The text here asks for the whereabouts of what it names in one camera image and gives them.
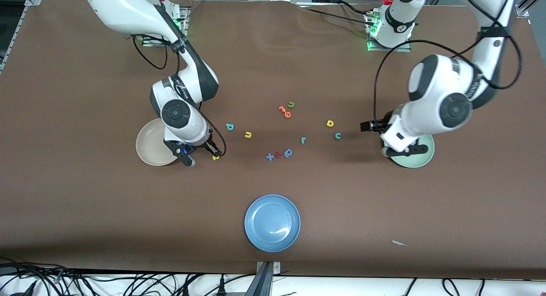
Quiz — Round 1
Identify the green plate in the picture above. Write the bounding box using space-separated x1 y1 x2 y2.
389 134 436 168

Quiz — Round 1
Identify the beige plate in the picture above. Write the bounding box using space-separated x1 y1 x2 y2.
136 118 180 166

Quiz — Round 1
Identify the blue plate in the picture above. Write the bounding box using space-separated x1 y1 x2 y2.
244 194 301 252

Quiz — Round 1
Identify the brown table cover sheet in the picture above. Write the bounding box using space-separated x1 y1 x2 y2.
0 0 546 280

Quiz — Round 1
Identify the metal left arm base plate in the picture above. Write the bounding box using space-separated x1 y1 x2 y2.
365 11 412 52

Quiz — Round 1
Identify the black base cable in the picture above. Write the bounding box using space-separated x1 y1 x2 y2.
339 0 372 17
296 6 376 28

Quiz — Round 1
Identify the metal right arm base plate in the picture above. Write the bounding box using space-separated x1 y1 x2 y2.
142 6 189 48

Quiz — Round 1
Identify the grey metal bracket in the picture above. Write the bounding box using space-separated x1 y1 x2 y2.
255 261 281 296

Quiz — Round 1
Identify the aluminium frame rail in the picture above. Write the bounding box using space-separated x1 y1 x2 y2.
0 0 42 73
514 0 546 18

